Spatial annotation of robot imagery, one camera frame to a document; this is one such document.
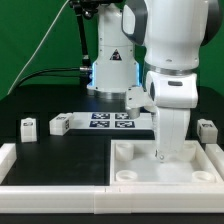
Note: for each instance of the white square tabletop part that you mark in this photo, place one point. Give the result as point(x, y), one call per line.
point(135, 162)

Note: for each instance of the white front fence rail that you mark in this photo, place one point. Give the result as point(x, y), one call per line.
point(118, 199)

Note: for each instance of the white fence piece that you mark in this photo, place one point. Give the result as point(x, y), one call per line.
point(7, 159)
point(216, 161)

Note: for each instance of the white left fence piece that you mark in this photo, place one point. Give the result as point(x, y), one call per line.
point(7, 159)

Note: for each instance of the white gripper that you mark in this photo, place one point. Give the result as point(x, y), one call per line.
point(170, 129)

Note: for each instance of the white right fence piece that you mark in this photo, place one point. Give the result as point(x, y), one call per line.
point(216, 161)

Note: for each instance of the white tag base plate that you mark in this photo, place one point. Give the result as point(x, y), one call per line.
point(111, 121)

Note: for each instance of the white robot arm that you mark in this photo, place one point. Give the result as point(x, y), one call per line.
point(148, 51)

